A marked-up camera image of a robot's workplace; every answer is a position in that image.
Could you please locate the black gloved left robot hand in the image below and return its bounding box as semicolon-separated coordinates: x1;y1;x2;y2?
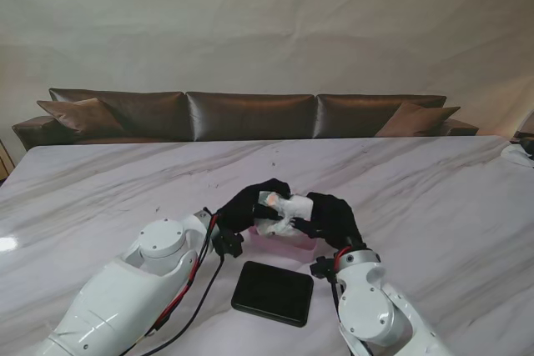
216;178;295;234

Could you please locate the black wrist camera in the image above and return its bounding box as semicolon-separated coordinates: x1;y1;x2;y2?
212;228;245;259
309;255;339;280

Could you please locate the clear tissue pack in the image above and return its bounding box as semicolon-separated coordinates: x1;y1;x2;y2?
252;190;315;238

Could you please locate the wooden furniture edge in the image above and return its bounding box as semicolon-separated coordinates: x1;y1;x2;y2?
0;137;12;184

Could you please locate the pink tissue box cover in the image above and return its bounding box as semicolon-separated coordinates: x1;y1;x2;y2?
249;225;317;254

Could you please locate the black tissue box base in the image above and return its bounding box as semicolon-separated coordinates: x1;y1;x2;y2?
230;260;315;328

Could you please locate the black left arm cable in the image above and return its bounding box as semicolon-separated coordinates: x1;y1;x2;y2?
124;253;226;349

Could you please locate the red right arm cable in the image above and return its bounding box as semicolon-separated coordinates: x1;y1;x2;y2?
329;246;350;290

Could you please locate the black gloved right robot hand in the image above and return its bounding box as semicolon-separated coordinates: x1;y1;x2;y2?
291;192;368;253

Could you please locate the white crumpled cloth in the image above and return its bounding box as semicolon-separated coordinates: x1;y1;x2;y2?
500;143;534;170

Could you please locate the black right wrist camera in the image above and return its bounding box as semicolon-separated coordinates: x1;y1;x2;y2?
309;255;339;280

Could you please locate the brown throw cushion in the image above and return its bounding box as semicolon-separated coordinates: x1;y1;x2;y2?
375;102;461;138
36;98;126;134

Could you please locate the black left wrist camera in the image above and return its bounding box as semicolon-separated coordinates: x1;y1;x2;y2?
212;228;245;259

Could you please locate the brown leather sofa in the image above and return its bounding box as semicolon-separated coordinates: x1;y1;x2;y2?
12;88;480;152

